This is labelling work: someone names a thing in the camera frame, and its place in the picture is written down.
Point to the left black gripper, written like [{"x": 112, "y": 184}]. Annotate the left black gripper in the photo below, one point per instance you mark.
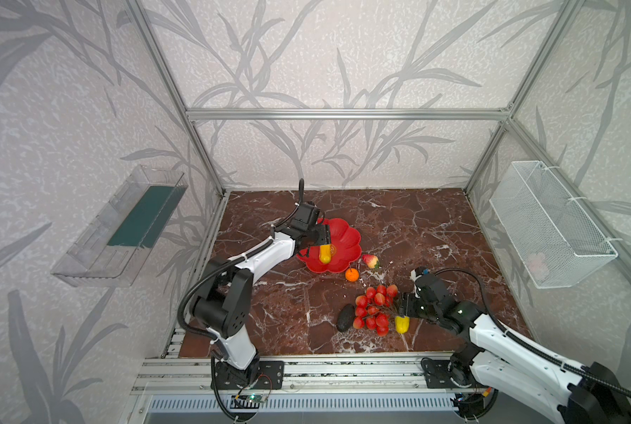
[{"x": 320, "y": 234}]

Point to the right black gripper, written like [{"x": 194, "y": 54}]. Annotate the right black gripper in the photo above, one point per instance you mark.
[{"x": 410, "y": 305}]

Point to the yellow orange fake mango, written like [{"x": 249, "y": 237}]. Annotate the yellow orange fake mango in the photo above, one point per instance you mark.
[{"x": 325, "y": 254}]

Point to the yellow green fake fruit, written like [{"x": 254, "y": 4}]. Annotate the yellow green fake fruit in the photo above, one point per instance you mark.
[{"x": 402, "y": 324}]

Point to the red flower-shaped fruit bowl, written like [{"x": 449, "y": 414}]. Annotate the red flower-shaped fruit bowl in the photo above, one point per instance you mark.
[{"x": 345, "y": 248}]

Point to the red fake cherry tomato bunch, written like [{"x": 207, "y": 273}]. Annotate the red fake cherry tomato bunch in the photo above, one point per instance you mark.
[{"x": 374, "y": 309}]

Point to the small fake orange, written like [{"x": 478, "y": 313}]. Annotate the small fake orange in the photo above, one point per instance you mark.
[{"x": 352, "y": 275}]

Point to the red fake peach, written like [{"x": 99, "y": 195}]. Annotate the red fake peach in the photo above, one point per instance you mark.
[{"x": 371, "y": 261}]

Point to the dark green fake avocado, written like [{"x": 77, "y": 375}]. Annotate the dark green fake avocado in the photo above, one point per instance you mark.
[{"x": 346, "y": 318}]

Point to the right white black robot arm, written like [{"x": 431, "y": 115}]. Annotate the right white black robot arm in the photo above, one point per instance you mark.
[{"x": 497, "y": 357}]

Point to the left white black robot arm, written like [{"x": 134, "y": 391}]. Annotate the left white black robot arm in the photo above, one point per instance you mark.
[{"x": 218, "y": 304}]

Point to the pink object in basket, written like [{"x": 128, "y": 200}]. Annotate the pink object in basket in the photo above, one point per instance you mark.
[{"x": 537, "y": 266}]

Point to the green circuit board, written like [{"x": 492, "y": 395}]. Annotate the green circuit board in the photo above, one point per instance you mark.
[{"x": 250, "y": 401}]

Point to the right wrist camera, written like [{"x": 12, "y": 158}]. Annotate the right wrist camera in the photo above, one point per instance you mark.
[{"x": 418, "y": 273}]

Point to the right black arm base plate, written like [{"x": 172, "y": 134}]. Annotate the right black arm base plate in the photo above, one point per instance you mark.
[{"x": 451, "y": 375}]

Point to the white wire mesh basket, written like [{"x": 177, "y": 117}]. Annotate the white wire mesh basket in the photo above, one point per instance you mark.
[{"x": 541, "y": 216}]

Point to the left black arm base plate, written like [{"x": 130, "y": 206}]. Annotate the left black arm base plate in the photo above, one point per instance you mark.
[{"x": 261, "y": 374}]

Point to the clear plastic wall bin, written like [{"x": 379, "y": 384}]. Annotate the clear plastic wall bin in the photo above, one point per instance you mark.
[{"x": 112, "y": 250}]

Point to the aluminium front rail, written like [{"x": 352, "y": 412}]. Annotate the aluminium front rail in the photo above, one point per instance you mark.
[{"x": 345, "y": 373}]

